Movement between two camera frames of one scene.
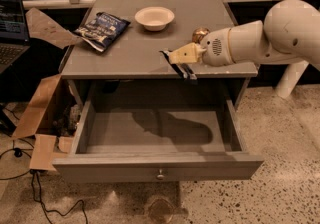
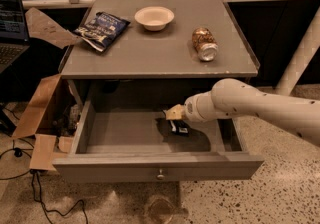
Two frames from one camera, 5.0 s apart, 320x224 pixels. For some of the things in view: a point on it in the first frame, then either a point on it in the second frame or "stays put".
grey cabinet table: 131,70 stays put
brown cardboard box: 51,124 stays put
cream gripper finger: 186,54 -> 174,113
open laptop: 14,38 stays put
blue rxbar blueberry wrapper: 183,69 -> 179,126
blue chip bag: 102,30 stays put
